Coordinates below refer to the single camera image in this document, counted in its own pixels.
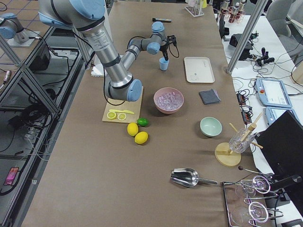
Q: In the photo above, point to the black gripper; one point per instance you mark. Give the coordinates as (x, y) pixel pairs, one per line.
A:
(164, 50)

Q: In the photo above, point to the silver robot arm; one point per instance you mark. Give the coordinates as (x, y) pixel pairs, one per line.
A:
(12, 30)
(87, 17)

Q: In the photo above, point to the light blue plastic cup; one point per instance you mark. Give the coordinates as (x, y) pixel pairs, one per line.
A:
(163, 64)

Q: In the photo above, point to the pile of clear ice cubes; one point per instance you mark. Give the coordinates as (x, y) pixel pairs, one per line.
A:
(169, 101)

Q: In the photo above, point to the steel ice scoop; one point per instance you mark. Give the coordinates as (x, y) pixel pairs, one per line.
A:
(188, 177)

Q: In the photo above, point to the steel muddler black tip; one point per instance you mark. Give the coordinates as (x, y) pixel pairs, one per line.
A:
(163, 20)

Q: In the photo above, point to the cream rectangular tray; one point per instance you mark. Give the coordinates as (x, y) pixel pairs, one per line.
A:
(199, 70)

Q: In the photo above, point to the pink bowl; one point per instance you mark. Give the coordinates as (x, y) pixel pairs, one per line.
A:
(163, 91)

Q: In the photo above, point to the grey folded cloth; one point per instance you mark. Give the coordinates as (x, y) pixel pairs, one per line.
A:
(209, 97)

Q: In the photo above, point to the wooden cutting board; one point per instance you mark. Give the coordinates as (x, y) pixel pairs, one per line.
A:
(131, 106)

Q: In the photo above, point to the green lime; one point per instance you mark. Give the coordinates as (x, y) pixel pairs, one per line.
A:
(143, 122)

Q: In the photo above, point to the lemon slice right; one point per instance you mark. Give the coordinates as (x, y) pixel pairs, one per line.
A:
(121, 116)

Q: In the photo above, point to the lemon slice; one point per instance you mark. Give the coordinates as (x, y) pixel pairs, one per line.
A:
(121, 116)
(111, 115)

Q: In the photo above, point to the yellow plastic knife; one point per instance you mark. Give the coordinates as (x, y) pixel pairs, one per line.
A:
(121, 111)

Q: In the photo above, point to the lemon slice left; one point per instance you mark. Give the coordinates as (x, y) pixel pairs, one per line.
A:
(111, 115)

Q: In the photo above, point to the yellow lemon far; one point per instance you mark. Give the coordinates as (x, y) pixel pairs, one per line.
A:
(132, 129)

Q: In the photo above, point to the yellow lemon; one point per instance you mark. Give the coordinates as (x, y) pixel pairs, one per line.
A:
(132, 129)
(141, 137)

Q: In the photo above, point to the mint green bowl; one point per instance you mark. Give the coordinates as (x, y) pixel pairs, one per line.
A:
(210, 126)

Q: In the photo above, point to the yellow lemon near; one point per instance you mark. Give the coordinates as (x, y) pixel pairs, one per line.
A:
(141, 137)

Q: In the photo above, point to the blue teach pendant far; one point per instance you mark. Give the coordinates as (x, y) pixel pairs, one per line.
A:
(272, 92)

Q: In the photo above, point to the blue teach pendant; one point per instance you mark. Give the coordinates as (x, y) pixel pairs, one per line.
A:
(272, 92)
(273, 113)

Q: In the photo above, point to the wooden glass holder stand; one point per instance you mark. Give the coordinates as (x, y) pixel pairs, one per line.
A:
(223, 152)

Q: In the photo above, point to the clear glass on stand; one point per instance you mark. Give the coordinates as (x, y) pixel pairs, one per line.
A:
(241, 140)

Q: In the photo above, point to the blue teach pendant near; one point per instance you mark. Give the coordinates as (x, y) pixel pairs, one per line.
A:
(273, 113)

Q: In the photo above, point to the black monitor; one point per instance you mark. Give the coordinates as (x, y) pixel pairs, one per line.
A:
(282, 144)

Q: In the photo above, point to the smartphone on lower shelf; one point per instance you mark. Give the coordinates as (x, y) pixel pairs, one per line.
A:
(11, 176)

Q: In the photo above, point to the white wire cup rack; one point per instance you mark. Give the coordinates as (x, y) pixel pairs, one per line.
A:
(195, 7)

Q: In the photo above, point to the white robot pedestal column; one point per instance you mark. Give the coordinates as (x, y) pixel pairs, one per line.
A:
(97, 70)

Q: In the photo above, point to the aluminium frame post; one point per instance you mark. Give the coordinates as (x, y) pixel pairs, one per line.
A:
(253, 19)

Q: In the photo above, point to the black wire glass rack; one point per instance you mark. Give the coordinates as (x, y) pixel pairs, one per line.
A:
(245, 202)

